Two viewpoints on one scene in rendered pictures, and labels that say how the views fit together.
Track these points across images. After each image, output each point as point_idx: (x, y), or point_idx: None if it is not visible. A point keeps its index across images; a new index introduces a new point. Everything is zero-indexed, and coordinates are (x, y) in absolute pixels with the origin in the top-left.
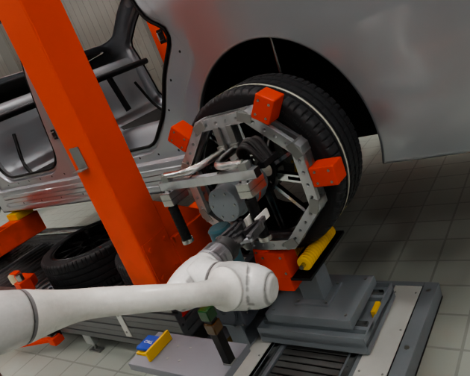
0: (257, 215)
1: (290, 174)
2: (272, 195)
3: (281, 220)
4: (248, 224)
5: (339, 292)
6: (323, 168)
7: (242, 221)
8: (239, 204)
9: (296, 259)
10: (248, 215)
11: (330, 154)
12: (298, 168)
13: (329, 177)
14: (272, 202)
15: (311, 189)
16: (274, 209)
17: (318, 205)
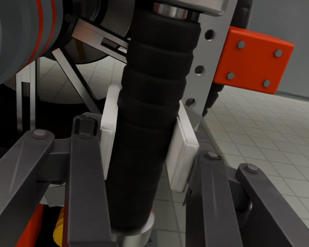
0: (186, 127)
1: (113, 34)
2: (36, 69)
3: (32, 129)
4: (109, 163)
5: None
6: (270, 42)
7: (98, 136)
8: (3, 40)
9: (40, 217)
10: (113, 107)
11: (244, 24)
12: (205, 19)
13: (267, 71)
14: (25, 84)
15: (202, 85)
16: (24, 101)
17: (195, 127)
